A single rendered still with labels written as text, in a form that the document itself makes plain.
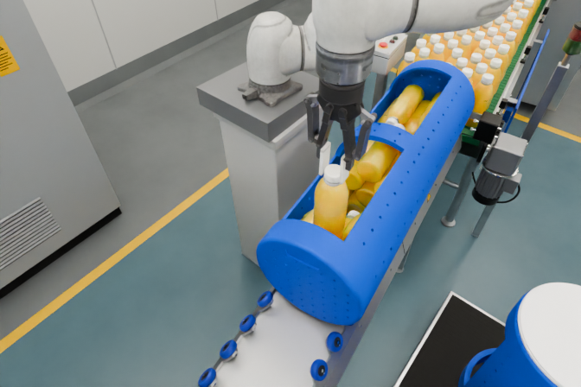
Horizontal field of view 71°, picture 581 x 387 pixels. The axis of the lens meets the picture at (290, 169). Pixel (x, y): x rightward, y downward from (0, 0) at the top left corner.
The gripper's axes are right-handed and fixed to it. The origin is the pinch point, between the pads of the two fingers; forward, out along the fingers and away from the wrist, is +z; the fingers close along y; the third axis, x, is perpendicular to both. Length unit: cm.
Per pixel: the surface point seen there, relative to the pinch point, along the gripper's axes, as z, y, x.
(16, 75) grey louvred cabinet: 32, -147, 8
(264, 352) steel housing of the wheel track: 45, -3, -24
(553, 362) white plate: 34, 53, 3
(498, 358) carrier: 48, 46, 5
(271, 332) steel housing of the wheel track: 45.0, -4.4, -19.5
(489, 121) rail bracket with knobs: 37, 22, 85
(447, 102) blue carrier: 17, 9, 57
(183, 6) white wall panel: 96, -250, 199
